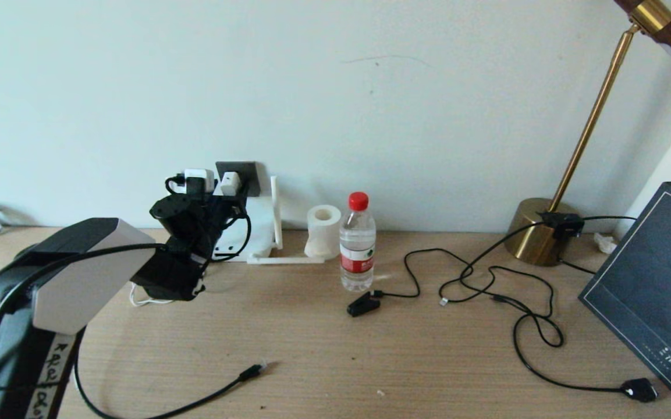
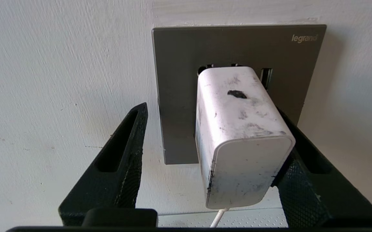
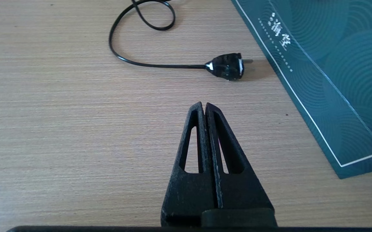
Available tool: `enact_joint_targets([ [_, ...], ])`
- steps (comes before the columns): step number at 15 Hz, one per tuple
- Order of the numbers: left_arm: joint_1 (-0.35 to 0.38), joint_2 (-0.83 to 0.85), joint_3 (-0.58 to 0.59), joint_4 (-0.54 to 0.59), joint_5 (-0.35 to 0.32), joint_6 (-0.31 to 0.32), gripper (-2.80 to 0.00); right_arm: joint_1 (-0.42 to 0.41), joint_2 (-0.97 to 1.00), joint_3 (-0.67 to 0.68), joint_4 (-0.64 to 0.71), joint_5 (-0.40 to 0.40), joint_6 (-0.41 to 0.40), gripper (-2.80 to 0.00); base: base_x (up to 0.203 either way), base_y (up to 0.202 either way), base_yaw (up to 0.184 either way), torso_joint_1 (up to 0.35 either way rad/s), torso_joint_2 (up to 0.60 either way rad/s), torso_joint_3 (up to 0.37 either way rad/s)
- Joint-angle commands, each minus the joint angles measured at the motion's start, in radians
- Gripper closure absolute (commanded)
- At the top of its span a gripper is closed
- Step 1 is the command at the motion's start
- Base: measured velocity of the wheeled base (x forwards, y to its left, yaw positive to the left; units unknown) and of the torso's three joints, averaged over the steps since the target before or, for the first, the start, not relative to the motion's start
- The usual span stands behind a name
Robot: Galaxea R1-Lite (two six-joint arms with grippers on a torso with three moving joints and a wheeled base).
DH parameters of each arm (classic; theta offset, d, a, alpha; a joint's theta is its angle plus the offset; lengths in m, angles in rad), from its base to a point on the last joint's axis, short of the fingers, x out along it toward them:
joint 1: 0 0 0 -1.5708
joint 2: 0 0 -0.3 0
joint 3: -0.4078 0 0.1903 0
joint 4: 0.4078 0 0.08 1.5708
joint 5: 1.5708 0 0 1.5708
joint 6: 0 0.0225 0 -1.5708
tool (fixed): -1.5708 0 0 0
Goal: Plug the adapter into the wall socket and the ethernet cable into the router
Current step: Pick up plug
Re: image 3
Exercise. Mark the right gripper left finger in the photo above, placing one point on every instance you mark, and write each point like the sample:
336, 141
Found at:
186, 193

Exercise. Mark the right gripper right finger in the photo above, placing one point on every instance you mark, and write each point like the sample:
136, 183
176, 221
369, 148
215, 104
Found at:
240, 193

